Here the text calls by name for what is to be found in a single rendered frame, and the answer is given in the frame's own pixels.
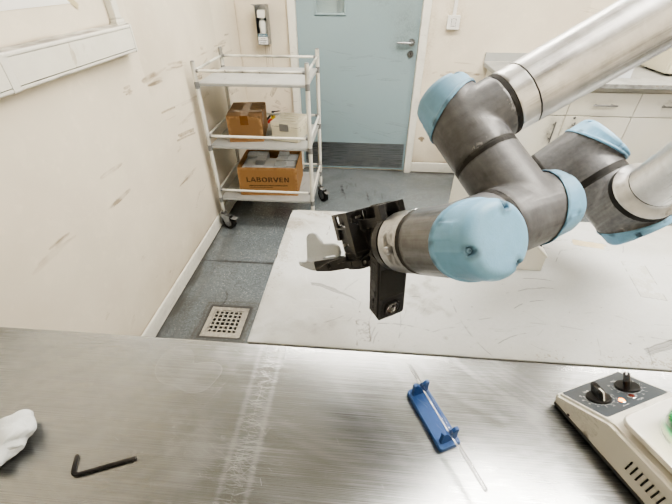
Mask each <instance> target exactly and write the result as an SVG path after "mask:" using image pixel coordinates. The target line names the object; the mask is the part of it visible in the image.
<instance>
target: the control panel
mask: <svg viewBox="0 0 672 504"><path fill-rule="evenodd" d="M617 380H623V374H622V373H620V372H616V373H613V374H611V375H608V376H605V377H603V378H600V379H597V380H595V381H592V382H596V383H597V384H598V385H599V386H600V387H601V388H602V389H603V390H604V391H605V392H606V393H608V394H609V395H610V396H611V397H612V402H611V403H609V404H597V403H593V402H591V401H589V400H588V399H587V398H586V393H587V392H588V391H591V385H590V383H591V382H589V383H587V384H584V385H581V386H579V387H576V388H573V389H571V390H568V391H565V392H563V394H564V395H566V396H568V397H570V398H571V399H573V400H575V401H577V402H579V403H581V404H583V405H585V406H586V407H588V408H590V409H592V410H594V411H596V412H598V413H600V414H601V415H603V416H605V417H610V416H612V415H615V414H617V413H619V412H622V411H624V410H627V409H629V408H632V407H634V406H636V405H639V404H641V403H644V402H646V401H649V400H651V399H653V398H656V397H658V396H661V395H663V394H666V393H667V391H664V390H662V389H659V388H657V387H655V386H652V385H650V384H647V383H645V382H642V381H640V380H637V379H635V378H632V377H631V381H633V382H635V383H637V384H639V385H640V387H641V390H640V391H639V392H635V393H628V392H623V391H620V390H618V389H616V388H615V387H614V382H615V381H617ZM629 394H634V395H635V397H629V396H628V395H629ZM619 398H623V399H624V400H625V401H624V402H622V401H619V400H618V399H619Z"/></svg>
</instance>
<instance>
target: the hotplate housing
mask: <svg viewBox="0 0 672 504"><path fill-rule="evenodd" d="M671 396H672V393H671V392H669V391H667V393H666V394H663V395H661V396H658V397H656V398H653V399H651V400H649V401H646V402H644V403H641V404H639V405H636V406H634V407H632V408H629V409H627V410H624V411H622V412H619V413H617V414H615V415H612V416H610V417H605V416H603V415H601V414H600V413H598V412H596V411H594V410H592V409H590V408H588V407H586V406H585V405H583V404H581V403H579V402H577V401H575V400H573V399H571V398H570V397H568V396H566V395H564V394H563V392H561V393H558V394H557V395H556V397H555V398H556V400H555V402H554V404H555V405H556V407H557V408H558V409H559V410H560V411H561V412H562V414H563V415H564V416H565V417H566V418H567V419H568V420H569V422H570V423H571V424H572V425H573V426H574V427H575V428H576V430H577V431H578V432H579V433H580V434H581V435H582V436H583V438H584V439H585V440H586V441H587V442H588V443H589V445H590V446H591V447H592V448H593V449H594V450H595V451H596V453H597V454H598V455H599V456H600V457H601V458H602V459H603V461H604V462H605V463H606V464H607V465H608V466H609V467H610V469H611V470H612V471H613V472H614V473H615V474H616V476H617V477H618V478H619V479H620V480H621V481H622V482H623V484H624V485H625V486H626V487H627V488H628V489H629V490H630V492H631V493H632V494H633V495H634V496H635V497H636V498H637V500H638V501H639V502H640V503H641V504H672V474H671V473H670V472H669V471H668V470H667V469H666V468H665V467H664V466H663V465H662V464H661V463H660V462H659V461H658V460H657V459H656V458H655V457H654V456H653V455H652V454H651V453H650V452H649V451H648V449H647V448H646V447H645V446H644V445H643V444H642V443H641V442H640V441H639V440H638V439H637V438H636V437H635V436H634V435H633V434H632V433H631V432H630V431H629V430H628V429H627V428H626V427H625V425H624V423H623V419H624V417H625V416H626V415H628V414H630V413H633V412H635V411H638V410H640V409H642V408H645V407H647V406H650V405H652V404H654V403H657V402H659V401H662V400H664V399H666V398H669V397H671Z"/></svg>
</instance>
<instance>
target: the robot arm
mask: <svg viewBox="0 0 672 504"><path fill-rule="evenodd" d="M670 48H672V0H618V1H617V2H615V3H613V4H611V5H610V6H608V7H606V8H605V9H603V10H601V11H599V12H598V13H596V14H594V15H593V16H591V17H589V18H587V19H586V20H584V21H582V22H580V23H579V24H577V25H575V26H574V27H572V28H570V29H568V30H567V31H565V32H563V33H561V34H560V35H558V36H556V37H555V38H553V39H551V40H549V41H548V42H546V43H544V44H542V45H541V46H539V47H537V48H536V49H534V50H532V51H530V52H529V53H527V54H525V55H524V56H522V57H520V58H518V59H517V60H515V61H513V62H511V63H510V64H508V65H506V66H505V67H503V68H501V69H499V70H498V71H496V72H494V73H492V74H491V75H489V76H488V77H486V78H484V79H482V80H480V81H479V82H477V83H476V81H475V80H474V78H470V77H469V75H468V74H466V73H464V72H460V71H458V72H456V73H454V74H453V73H449V74H447V75H445V76H443V77H441V78H440V79H438V80H437V81H436V82H434V83H433V84H432V85H431V86H430V87H429V88H428V89H427V91H426V92H425V93H424V95H423V96H422V98H421V100H420V102H419V105H418V110H417V115H418V118H419V120H420V122H421V123H422V125H423V128H424V129H425V131H426V133H427V135H428V136H429V139H430V141H431V143H432V144H435V146H436V147H437V149H438V150H439V152H440V153H441V155H442V156H443V158H444V159H445V161H446V162H447V164H448V165H449V167H450V168H451V169H452V171H453V172H454V174H455V176H456V177H457V179H458V180H459V182H460V184H461V185H462V187H463V188H464V189H465V191H466V192H467V194H468V195H469V197H466V198H463V199H460V200H457V201H454V202H450V203H446V204H442V205H436V206H429V207H423V208H417V209H411V210H405V206H404V201H403V199H400V200H395V201H391V202H390V201H388V202H383V203H379V204H374V205H370V206H369V207H365V208H361V209H358V210H354V211H350V212H346V213H341V214H336V215H332V216H331V217H332V221H333V225H334V229H335V232H336V236H337V240H338V241H341V240H342V244H343V248H344V252H345V256H341V249H340V247H339V246H338V245H337V244H336V243H324V242H323V241H322V240H321V238H320V237H319V236H318V234H317V233H315V232H310V233H308V235H307V237H306V244H307V260H304V261H299V265H300V266H302V267H304V268H307V269H309V270H312V271H336V270H342V269H351V270H353V269H363V268H367V267H370V303H369V309H370V310H371V311H372V313H373V314H374V315H375V316H376V318H377V319H378V320H382V319H384V318H387V317H389V316H392V315H394V314H396V313H399V312H401V311H403V306H404V296H405V285H406V274H407V273H409V274H418V275H426V276H434V277H443V278H451V279H454V280H457V281H461V282H481V281H487V282H493V281H499V280H502V279H505V278H507V277H509V276H510V275H512V274H513V273H514V272H515V271H516V268H517V266H518V265H519V264H520V263H521V262H523V260H524V258H525V255H526V252H527V251H528V250H530V249H533V248H535V247H537V246H539V245H545V244H548V243H551V242H552V241H554V240H556V239H557V238H558V237H559V236H561V235H563V234H565V233H567V232H569V231H571V230H573V229H574V227H576V226H577V225H578V224H579V223H580V221H581V220H582V218H583V216H584V215H585V216H586V218H587V219H588V220H589V221H590V223H591V224H592V225H593V227H594V228H595V229H596V232H597V234H599V235H601V236H602V238H603V239H604V240H605V241H606V242H607V243H608V244H610V245H620V244H624V243H627V242H630V241H633V240H636V239H638V238H640V237H643V236H646V235H648V234H651V233H653V232H655V231H657V230H659V229H662V228H664V227H666V226H668V225H669V224H671V223H672V141H670V142H669V143H668V144H666V145H665V146H664V147H662V148H661V149H660V150H659V151H657V152H656V153H655V154H653V155H652V156H651V157H650V158H648V159H647V160H646V161H644V162H643V163H633V164H629V163H628V162H627V161H626V159H628V158H629V156H630V155H631V152H630V150H629V149H628V147H627V146H626V145H625V144H624V143H623V142H622V141H621V140H620V139H619V138H618V137H617V136H616V135H615V134H614V133H613V132H612V131H610V130H609V129H608V128H606V127H605V126H604V125H602V124H600V123H599V122H597V121H595V120H590V119H588V120H583V121H581V122H580V123H578V124H577V125H575V126H574V127H572V128H570V129H567V130H566V131H565V133H563V134H562V135H560V136H559V137H557V138H556V139H555V140H553V141H552V142H550V143H549V144H547V145H546V146H545V147H543V148H542V149H540V150H539V151H537V152H536V153H535V154H533V155H532V156H530V154H529V153H528V152H527V150H526V149H525V148H524V146H523V145H522V144H521V143H520V141H519V140H518V138H517V137H516V136H515V134H517V133H518V132H520V131H521V130H523V129H525V128H526V127H528V126H530V125H532V124H534V123H536V122H537V121H539V120H541V119H543V118H545V117H546V116H548V115H550V114H552V113H554V112H556V111H557V110H559V109H561V108H563V107H565V106H566V105H568V104H570V103H572V102H574V101H576V100H577V99H579V98H581V97H583V96H585V95H586V94H588V93H590V92H592V91H594V90H596V89H597V88H599V87H601V86H603V85H605V84H606V83H608V82H610V81H612V80H614V79H616V78H617V77H619V76H621V75H623V74H625V73H626V72H628V71H630V70H632V69H634V68H636V67H637V66H639V65H641V64H643V63H645V62H646V61H648V60H650V59H652V58H654V57H655V56H657V55H659V54H661V53H663V52H665V51H666V50H668V49H670ZM362 210H363V212H362ZM337 217H338V219H339V224H338V221H337ZM344 226H345V227H344ZM332 255H335V256H332ZM326 256H330V257H326Z"/></svg>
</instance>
